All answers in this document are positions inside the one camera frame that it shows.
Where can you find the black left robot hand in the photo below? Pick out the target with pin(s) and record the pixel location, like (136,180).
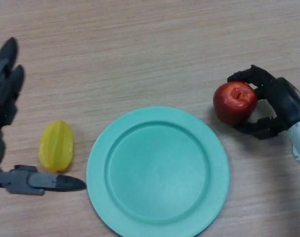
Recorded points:
(2,98)

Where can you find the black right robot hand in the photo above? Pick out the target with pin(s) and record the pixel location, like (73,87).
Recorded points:
(285,101)

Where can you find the red apple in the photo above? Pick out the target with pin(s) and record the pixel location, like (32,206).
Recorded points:
(228,108)

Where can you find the green round plate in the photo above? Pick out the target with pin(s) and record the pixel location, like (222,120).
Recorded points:
(158,175)

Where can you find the yellow starfruit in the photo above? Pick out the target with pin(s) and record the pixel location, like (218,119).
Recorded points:
(56,145)

